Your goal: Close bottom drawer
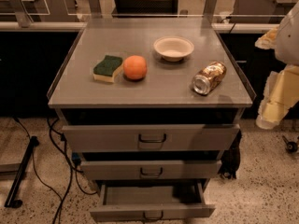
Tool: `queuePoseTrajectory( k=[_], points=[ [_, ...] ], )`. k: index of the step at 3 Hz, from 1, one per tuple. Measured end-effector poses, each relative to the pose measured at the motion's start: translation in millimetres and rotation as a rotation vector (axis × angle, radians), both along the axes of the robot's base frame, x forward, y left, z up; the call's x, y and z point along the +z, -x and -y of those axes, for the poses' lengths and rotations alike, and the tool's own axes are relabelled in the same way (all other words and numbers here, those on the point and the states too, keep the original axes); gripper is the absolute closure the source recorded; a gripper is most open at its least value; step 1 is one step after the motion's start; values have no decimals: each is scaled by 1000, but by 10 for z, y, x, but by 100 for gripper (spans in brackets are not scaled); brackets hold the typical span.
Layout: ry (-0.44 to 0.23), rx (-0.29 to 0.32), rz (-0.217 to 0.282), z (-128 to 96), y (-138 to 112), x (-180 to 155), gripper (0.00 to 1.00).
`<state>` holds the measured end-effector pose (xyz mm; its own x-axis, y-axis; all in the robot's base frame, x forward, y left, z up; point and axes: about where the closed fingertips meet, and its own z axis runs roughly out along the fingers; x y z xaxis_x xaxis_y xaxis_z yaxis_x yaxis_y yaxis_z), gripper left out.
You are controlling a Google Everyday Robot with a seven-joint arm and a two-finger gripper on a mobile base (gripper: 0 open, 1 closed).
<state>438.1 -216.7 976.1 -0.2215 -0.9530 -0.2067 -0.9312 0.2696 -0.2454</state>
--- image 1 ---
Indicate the green yellow sponge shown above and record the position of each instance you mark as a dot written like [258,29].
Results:
[107,69]

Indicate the small black floor caster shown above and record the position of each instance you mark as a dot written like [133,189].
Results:
[291,146]

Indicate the grey bottom drawer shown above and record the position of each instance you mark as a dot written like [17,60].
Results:
[150,201]

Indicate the grey drawer cabinet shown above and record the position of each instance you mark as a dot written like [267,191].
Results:
[164,97]

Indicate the grey middle drawer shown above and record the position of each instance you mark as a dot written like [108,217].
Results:
[137,170]

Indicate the orange fruit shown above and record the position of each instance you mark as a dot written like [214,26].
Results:
[135,67]

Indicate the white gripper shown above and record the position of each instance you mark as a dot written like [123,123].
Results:
[288,42]

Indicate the white bowl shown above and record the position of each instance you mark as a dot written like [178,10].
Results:
[173,48]

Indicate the gold soda can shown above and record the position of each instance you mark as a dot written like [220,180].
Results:
[207,79]

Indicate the clear acrylic barrier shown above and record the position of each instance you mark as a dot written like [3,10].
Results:
[70,14]

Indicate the grey top drawer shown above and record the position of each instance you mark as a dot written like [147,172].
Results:
[131,138]

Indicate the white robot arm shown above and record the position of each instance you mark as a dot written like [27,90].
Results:
[284,39]

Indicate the black chair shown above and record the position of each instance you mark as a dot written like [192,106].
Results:
[144,8]

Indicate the black metal stand leg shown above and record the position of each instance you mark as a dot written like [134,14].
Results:
[11,201]

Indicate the grey drawer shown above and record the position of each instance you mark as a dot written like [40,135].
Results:
[131,138]
[137,170]
[150,201]

